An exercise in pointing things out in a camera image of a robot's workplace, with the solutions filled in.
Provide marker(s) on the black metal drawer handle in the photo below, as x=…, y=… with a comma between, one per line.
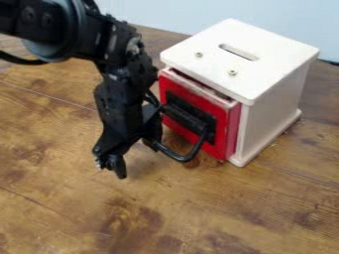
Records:
x=189, y=121

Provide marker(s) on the white wooden box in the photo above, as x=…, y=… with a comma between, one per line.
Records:
x=258, y=68

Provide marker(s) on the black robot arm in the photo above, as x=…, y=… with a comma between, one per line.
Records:
x=63, y=29

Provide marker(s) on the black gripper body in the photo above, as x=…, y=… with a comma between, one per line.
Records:
x=119, y=100

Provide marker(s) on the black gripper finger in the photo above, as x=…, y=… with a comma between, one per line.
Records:
x=115, y=164
x=154, y=132

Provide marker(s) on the red drawer front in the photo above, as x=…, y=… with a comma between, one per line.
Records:
x=214, y=102

